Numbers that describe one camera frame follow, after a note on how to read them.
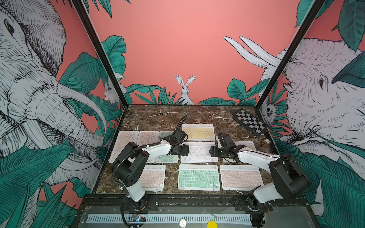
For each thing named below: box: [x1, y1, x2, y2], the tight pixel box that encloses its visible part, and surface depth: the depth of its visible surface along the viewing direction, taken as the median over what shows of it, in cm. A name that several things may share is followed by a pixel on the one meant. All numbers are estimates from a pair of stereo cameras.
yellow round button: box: [207, 220, 219, 228], surface depth 70 cm
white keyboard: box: [180, 141, 219, 163], surface depth 94 cm
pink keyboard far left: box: [108, 130, 140, 163], surface depth 103 cm
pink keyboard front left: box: [139, 164, 166, 191], surface depth 83 cm
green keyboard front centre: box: [177, 163, 221, 191], surface depth 85 cm
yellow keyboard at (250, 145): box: [234, 140, 257, 152], surface depth 100 cm
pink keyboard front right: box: [220, 164, 264, 191], surface depth 85 cm
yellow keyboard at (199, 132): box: [181, 123, 216, 142], surface depth 106 cm
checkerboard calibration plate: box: [231, 108, 269, 137], surface depth 109 cm
